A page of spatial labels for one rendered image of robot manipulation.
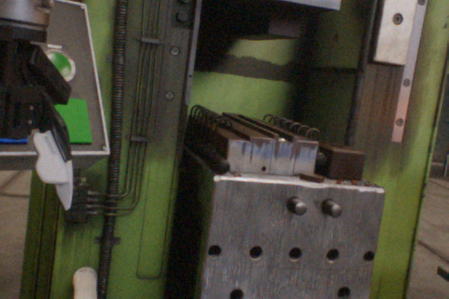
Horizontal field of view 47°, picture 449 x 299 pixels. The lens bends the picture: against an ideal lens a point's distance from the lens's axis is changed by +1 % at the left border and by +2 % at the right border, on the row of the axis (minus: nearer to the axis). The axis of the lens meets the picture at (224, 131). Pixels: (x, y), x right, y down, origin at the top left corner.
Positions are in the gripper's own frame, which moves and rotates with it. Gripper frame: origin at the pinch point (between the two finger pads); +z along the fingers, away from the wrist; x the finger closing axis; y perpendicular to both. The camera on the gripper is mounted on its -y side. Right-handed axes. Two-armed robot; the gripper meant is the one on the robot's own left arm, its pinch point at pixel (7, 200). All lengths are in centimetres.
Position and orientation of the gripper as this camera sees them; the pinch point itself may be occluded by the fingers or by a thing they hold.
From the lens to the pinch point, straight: 66.6
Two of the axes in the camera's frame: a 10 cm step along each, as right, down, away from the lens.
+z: -1.3, 9.8, 1.2
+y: -1.2, 1.0, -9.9
